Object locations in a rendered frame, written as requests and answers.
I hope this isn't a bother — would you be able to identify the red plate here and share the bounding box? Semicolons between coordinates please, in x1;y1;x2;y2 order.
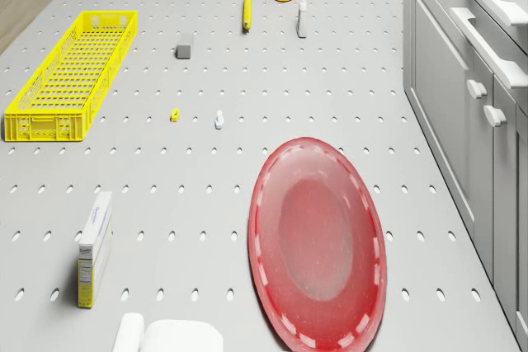
247;136;389;352

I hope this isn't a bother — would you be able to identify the grey cube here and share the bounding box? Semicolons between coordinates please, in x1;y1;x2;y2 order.
175;32;195;60

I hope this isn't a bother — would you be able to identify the small white bottle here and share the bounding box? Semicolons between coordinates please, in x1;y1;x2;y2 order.
295;0;309;39

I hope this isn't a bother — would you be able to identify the banana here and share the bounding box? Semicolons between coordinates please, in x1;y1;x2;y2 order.
242;0;253;34

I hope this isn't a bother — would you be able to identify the white cabinet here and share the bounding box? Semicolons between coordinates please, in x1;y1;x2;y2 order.
402;0;528;352

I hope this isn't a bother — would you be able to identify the white and yellow box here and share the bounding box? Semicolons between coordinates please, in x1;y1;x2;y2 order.
77;190;114;309

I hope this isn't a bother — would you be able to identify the yellow basket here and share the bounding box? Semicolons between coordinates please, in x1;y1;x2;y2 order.
3;10;139;143

